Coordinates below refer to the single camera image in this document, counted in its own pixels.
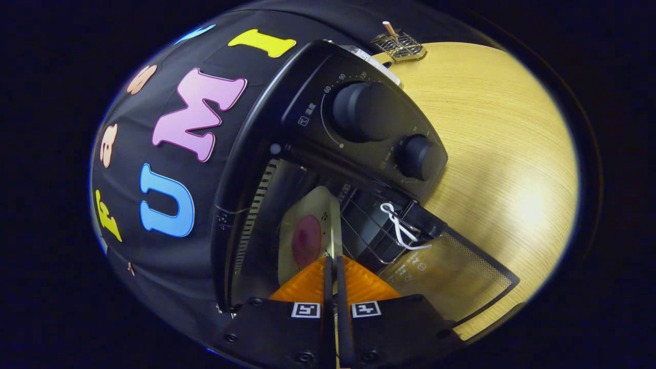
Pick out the cream cherry-print tray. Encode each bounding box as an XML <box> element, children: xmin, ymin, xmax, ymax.
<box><xmin>278</xmin><ymin>186</ymin><xmax>343</xmax><ymax>288</ymax></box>

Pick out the metal wire rack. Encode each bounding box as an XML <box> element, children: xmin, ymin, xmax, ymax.
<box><xmin>371</xmin><ymin>31</ymin><xmax>427</xmax><ymax>64</ymax></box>

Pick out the white string loop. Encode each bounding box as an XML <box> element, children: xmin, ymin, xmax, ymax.
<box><xmin>380</xmin><ymin>202</ymin><xmax>432</xmax><ymax>252</ymax></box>

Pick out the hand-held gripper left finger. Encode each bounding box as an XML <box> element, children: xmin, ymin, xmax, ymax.
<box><xmin>223</xmin><ymin>256</ymin><xmax>334</xmax><ymax>369</ymax></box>

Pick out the black toaster oven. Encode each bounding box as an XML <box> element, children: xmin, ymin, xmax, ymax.
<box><xmin>210</xmin><ymin>40</ymin><xmax>520</xmax><ymax>329</ymax></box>

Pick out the pink ham slice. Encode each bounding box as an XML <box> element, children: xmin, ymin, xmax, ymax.
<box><xmin>292</xmin><ymin>215</ymin><xmax>324</xmax><ymax>269</ymax></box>

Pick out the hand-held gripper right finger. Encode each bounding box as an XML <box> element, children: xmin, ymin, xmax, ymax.
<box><xmin>336</xmin><ymin>255</ymin><xmax>465</xmax><ymax>369</ymax></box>

